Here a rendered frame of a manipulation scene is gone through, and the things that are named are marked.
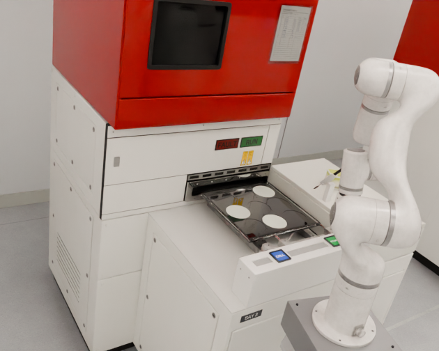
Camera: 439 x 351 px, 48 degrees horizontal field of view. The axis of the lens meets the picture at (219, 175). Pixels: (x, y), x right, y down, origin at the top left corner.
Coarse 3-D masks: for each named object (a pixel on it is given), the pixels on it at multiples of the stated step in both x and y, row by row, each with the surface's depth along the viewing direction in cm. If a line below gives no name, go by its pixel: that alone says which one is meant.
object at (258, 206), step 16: (208, 192) 209; (224, 192) 212; (240, 192) 214; (224, 208) 200; (256, 208) 204; (272, 208) 206; (288, 208) 209; (240, 224) 191; (256, 224) 193; (288, 224) 197; (304, 224) 199
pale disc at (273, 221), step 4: (264, 216) 200; (268, 216) 200; (272, 216) 201; (276, 216) 201; (264, 220) 197; (268, 220) 197; (272, 220) 198; (276, 220) 198; (280, 220) 199; (284, 220) 199; (268, 224) 194; (272, 224) 195; (276, 224) 195; (280, 224) 196; (284, 224) 197
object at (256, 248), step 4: (208, 204) 214; (212, 208) 212; (216, 212) 209; (220, 216) 207; (224, 220) 204; (228, 224) 203; (232, 228) 200; (236, 232) 198; (240, 236) 196; (244, 240) 194; (248, 244) 192; (252, 244) 190; (256, 244) 189; (252, 248) 190; (256, 248) 188; (260, 248) 188; (256, 252) 188
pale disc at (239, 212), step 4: (228, 208) 200; (232, 208) 201; (236, 208) 201; (240, 208) 202; (244, 208) 202; (228, 212) 197; (232, 212) 198; (236, 212) 198; (240, 212) 199; (244, 212) 199; (248, 212) 200; (232, 216) 195; (236, 216) 196; (240, 216) 196; (244, 216) 197; (248, 216) 197
